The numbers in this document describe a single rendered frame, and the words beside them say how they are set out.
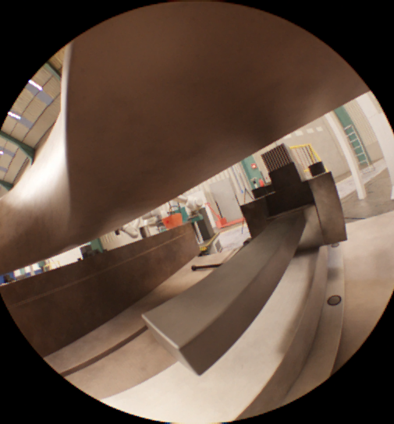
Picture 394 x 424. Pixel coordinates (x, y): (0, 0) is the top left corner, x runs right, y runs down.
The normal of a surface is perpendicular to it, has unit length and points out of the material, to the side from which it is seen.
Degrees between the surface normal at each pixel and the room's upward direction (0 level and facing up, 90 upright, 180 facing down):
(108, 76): 180
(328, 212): 90
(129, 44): 180
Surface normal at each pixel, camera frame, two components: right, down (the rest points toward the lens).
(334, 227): -0.72, 0.23
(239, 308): 0.61, -0.26
